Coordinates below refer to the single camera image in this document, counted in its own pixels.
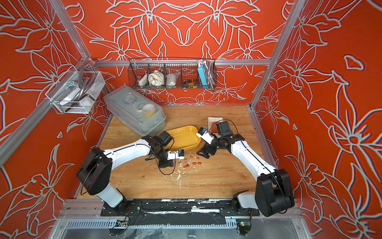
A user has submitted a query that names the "white square box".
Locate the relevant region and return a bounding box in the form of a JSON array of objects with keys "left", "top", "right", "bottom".
[{"left": 208, "top": 117, "right": 223, "bottom": 134}]

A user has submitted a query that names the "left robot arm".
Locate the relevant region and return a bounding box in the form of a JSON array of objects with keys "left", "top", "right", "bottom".
[{"left": 76, "top": 131, "right": 184, "bottom": 210}]

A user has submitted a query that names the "white cloth in basket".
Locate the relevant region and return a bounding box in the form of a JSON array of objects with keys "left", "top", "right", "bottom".
[{"left": 148, "top": 70, "right": 165, "bottom": 86}]

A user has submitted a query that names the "yellow tape roll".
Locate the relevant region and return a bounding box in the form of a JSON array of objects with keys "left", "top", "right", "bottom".
[{"left": 142, "top": 104, "right": 156, "bottom": 118}]

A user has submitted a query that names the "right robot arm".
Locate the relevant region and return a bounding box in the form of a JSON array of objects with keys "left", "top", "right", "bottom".
[{"left": 196, "top": 120, "right": 295, "bottom": 217}]

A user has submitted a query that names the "blue box in basket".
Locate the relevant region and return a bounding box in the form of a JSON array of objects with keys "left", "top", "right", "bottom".
[{"left": 197, "top": 60, "right": 208, "bottom": 89}]

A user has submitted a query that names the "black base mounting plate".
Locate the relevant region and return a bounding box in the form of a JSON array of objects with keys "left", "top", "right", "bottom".
[{"left": 100, "top": 198, "right": 260, "bottom": 217}]

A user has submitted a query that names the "clear wall-mounted bin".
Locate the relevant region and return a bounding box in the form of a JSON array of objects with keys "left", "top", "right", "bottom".
[{"left": 45, "top": 66, "right": 105, "bottom": 115}]

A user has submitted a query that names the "black wire wall basket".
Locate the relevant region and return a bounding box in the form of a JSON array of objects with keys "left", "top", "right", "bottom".
[{"left": 128, "top": 57, "right": 217, "bottom": 91}]

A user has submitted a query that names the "yellow plastic tray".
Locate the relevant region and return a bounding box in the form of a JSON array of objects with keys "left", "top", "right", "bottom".
[{"left": 166, "top": 125, "right": 201, "bottom": 151}]

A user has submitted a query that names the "clear lidded storage container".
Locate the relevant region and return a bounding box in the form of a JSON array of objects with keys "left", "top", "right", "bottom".
[{"left": 104, "top": 85, "right": 166, "bottom": 136}]

